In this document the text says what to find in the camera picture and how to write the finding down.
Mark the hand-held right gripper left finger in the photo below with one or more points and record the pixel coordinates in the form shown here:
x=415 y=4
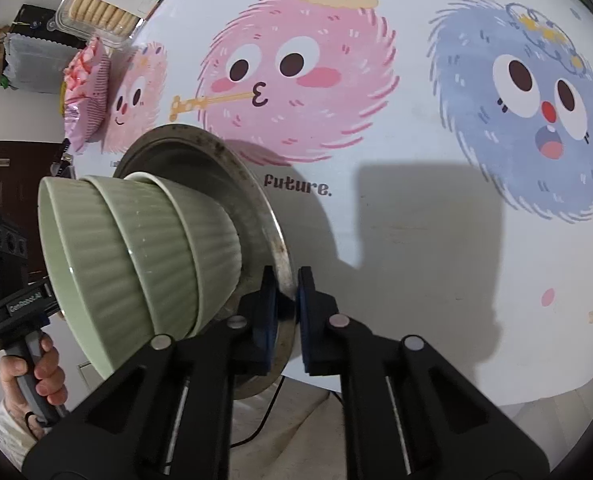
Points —
x=266 y=312

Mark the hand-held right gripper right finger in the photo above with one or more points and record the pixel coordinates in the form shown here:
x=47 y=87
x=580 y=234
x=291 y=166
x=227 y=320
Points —
x=307 y=312

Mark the cream ribbed ceramic bowl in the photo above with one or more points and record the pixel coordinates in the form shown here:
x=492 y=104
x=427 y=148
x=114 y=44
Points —
x=216 y=250

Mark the large stained steel bowl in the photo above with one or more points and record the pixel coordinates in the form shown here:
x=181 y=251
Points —
x=256 y=220

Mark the green ribbed ceramic bowl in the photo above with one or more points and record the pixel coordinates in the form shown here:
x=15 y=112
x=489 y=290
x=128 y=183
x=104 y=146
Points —
x=171 y=270
x=101 y=300

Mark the person's left forearm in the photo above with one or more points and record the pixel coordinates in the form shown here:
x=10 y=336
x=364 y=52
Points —
x=6 y=432

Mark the person's left hand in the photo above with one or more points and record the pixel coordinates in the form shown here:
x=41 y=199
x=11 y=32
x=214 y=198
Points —
x=49 y=365

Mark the dark brown wooden cabinet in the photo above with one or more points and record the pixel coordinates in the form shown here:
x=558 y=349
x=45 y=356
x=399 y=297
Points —
x=6 y=185

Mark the pink snack packet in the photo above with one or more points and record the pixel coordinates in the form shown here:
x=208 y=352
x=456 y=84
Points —
x=89 y=95

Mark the silver foil bag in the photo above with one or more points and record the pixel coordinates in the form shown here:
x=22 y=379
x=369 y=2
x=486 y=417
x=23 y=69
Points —
x=31 y=60

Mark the black packet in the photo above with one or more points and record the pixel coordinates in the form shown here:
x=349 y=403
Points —
x=31 y=17

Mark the clear tray of finger biscuits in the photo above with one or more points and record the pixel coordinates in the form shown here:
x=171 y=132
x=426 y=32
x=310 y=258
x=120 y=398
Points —
x=101 y=7

